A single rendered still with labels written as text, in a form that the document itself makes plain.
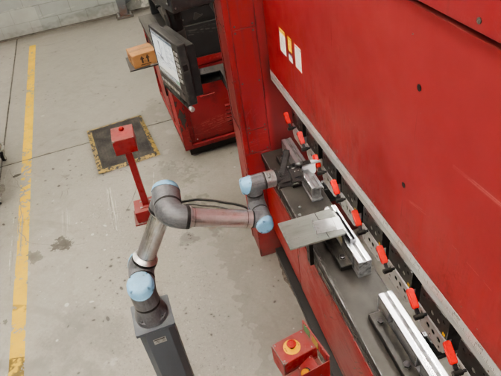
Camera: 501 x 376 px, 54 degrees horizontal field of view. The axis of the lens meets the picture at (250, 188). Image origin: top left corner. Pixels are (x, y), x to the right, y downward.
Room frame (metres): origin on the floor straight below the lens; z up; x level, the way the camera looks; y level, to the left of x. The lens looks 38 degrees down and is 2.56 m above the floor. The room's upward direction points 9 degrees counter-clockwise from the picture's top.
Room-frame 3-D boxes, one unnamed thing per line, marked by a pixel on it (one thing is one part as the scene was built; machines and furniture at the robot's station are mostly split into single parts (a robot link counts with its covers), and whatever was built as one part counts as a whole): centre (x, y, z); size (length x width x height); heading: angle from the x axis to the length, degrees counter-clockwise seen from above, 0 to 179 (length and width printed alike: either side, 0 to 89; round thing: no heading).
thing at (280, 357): (1.12, -0.09, 0.75); 0.20 x 0.16 x 0.18; 21
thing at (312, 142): (1.85, -0.35, 1.26); 0.15 x 0.09 x 0.17; 10
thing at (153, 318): (1.44, 0.54, 0.82); 0.15 x 0.15 x 0.10
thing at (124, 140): (3.09, 0.85, 0.41); 0.25 x 0.20 x 0.83; 100
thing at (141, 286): (1.45, 0.54, 0.94); 0.13 x 0.12 x 0.14; 7
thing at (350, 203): (1.46, -0.42, 1.26); 0.15 x 0.09 x 0.17; 10
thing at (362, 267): (1.58, -0.40, 0.92); 0.39 x 0.06 x 0.10; 10
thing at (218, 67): (2.87, 0.10, 1.18); 0.40 x 0.24 x 0.07; 10
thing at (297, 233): (1.61, -0.24, 1.00); 0.26 x 0.18 x 0.01; 100
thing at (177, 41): (2.71, 0.30, 1.42); 0.45 x 0.12 x 0.36; 24
